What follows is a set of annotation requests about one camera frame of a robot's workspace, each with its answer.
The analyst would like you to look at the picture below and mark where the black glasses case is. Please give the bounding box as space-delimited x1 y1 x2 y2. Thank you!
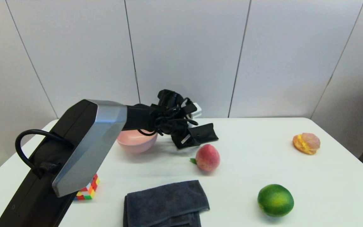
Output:
173 123 219 149

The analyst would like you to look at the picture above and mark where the pink peach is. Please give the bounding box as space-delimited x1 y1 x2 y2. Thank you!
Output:
190 144 221 172

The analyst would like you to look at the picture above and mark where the pink bowl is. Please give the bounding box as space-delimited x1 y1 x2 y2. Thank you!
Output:
116 129 158 154

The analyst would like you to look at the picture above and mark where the dark grey folded towel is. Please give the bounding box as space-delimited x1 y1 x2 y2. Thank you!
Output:
123 180 210 227

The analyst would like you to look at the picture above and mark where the multicoloured puzzle cube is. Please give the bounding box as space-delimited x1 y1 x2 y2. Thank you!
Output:
74 174 100 200

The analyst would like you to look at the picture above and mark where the green lime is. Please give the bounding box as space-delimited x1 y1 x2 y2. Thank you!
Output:
257 184 294 217

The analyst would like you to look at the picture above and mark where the cream puff pastry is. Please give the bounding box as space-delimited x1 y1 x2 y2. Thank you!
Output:
292 133 320 155

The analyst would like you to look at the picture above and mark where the thin black camera cable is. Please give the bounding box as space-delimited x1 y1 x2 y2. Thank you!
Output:
137 96 199 136

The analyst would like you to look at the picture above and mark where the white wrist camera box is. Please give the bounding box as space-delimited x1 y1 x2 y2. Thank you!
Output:
186 102 202 119

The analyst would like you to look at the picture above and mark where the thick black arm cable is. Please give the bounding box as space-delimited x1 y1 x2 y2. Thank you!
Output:
15 129 75 178

